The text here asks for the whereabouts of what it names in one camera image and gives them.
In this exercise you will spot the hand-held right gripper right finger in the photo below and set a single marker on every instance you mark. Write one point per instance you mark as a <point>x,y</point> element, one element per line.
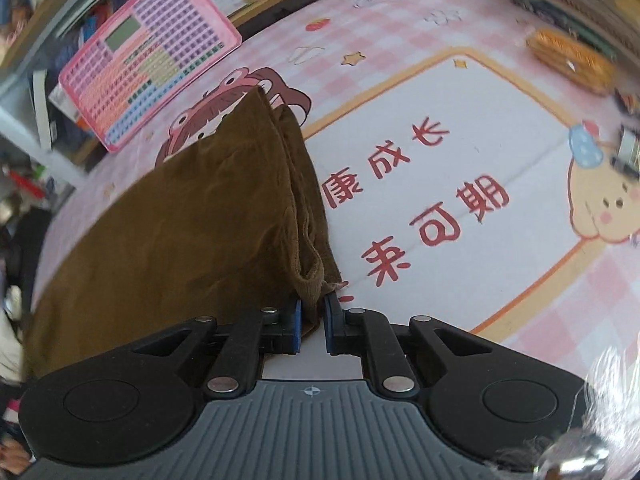
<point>331,320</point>

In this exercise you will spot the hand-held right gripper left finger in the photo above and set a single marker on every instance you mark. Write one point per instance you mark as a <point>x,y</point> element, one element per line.
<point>296,322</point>

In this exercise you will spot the pink checked desk mat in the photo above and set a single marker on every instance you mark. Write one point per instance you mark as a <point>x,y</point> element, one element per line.
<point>450,110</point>

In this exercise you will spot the black board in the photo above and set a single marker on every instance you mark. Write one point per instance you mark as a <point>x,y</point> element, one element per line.
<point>25,240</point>

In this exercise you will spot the red tassel charm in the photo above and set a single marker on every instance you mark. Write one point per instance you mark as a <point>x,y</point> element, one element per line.
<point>27,183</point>

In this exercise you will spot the pink keyboard learning toy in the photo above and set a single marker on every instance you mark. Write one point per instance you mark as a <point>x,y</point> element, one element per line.
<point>150,55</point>

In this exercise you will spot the blue and orange box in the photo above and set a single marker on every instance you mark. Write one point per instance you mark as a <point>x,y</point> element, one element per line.
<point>67,110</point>

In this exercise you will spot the thick white leaning book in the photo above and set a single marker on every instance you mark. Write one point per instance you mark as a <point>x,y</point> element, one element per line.
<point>42,110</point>

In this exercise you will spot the small black white trinket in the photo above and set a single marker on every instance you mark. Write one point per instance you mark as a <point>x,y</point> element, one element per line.
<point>627,152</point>

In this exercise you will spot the orange biscuit packet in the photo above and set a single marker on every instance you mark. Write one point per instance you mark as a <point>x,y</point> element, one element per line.
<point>570,57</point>

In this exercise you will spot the stack of notebooks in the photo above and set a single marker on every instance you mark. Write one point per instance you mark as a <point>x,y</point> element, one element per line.
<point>585,10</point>

